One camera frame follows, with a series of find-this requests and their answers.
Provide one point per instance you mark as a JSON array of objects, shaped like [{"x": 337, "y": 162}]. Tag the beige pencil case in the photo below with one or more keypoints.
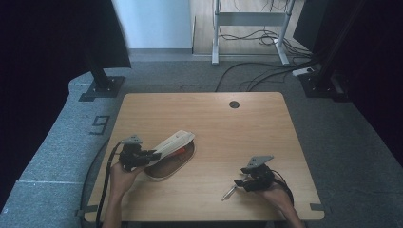
[{"x": 172, "y": 145}]

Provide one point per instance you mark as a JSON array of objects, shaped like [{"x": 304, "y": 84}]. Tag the person's right hand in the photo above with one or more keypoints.
[{"x": 275, "y": 196}]

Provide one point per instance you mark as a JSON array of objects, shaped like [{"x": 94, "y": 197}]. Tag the silver pen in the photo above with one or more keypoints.
[{"x": 228, "y": 193}]

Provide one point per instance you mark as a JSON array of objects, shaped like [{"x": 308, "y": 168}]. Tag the grey tape strip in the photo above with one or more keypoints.
[
  {"x": 317, "y": 207},
  {"x": 87, "y": 210}
]

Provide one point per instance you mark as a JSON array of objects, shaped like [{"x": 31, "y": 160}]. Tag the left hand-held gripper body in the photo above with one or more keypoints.
[{"x": 131, "y": 156}]

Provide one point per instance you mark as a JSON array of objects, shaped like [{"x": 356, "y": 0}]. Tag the black curtain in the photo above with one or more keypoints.
[
  {"x": 380, "y": 63},
  {"x": 47, "y": 63}
]

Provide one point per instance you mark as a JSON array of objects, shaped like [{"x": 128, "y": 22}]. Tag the white metal desk frame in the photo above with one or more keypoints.
[{"x": 250, "y": 19}]

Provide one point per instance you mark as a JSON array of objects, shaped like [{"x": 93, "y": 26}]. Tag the round black table grommet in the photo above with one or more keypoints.
[{"x": 234, "y": 104}]

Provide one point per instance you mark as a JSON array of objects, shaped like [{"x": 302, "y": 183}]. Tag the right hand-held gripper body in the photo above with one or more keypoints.
[{"x": 261, "y": 179}]

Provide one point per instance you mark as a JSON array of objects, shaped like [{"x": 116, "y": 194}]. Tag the person's left hand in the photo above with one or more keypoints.
[{"x": 122, "y": 182}]

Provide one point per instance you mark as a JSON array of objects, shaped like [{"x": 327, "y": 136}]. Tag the black stand with base plate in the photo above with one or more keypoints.
[
  {"x": 103, "y": 85},
  {"x": 323, "y": 84}
]

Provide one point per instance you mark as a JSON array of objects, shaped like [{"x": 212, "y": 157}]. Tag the white power strip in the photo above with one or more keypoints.
[{"x": 302, "y": 71}]

